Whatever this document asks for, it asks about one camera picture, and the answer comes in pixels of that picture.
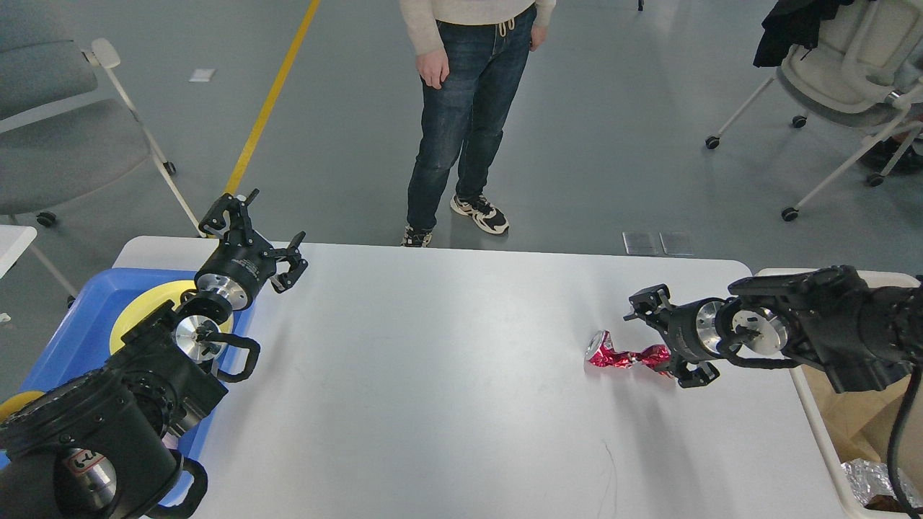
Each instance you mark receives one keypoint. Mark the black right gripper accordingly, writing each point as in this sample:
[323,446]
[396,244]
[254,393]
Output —
[692,333]

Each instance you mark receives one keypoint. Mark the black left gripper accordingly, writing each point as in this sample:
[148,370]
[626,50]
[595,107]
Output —
[239,267]

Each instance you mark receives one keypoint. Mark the red snack wrapper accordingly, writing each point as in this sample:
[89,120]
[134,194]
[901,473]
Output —
[601,353]

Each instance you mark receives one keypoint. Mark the yellow plastic plate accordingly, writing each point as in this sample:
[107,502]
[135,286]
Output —
[147,302]

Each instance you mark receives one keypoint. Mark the brown paper bag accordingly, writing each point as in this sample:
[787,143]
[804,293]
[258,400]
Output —
[858,423]

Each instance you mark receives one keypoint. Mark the foil bag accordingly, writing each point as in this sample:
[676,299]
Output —
[870,485]

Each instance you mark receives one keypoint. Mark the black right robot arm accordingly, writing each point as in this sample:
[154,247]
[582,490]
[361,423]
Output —
[863,338]

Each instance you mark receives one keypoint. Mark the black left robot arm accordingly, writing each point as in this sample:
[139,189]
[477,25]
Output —
[94,446]

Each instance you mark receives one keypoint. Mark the floor socket plates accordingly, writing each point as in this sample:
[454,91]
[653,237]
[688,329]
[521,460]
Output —
[675,244]

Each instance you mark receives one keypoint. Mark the blue plastic tray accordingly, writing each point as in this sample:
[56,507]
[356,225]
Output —
[82,341]

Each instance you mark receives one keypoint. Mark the white plastic bin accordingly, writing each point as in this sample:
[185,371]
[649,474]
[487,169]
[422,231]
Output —
[852,508]

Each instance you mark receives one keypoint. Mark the grey chair at left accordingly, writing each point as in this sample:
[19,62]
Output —
[68,126]

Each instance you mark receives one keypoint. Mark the white side table corner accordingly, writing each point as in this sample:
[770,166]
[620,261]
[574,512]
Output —
[14,241]

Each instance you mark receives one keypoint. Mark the teal yellow cup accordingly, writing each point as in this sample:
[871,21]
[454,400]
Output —
[18,401]

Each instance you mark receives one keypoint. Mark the person in beige sweater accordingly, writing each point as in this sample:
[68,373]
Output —
[470,56]

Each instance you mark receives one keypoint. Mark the white office chair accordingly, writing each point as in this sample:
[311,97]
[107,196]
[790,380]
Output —
[850,80]

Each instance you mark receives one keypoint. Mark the black jacket on chair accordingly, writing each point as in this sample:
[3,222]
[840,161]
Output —
[792,23]

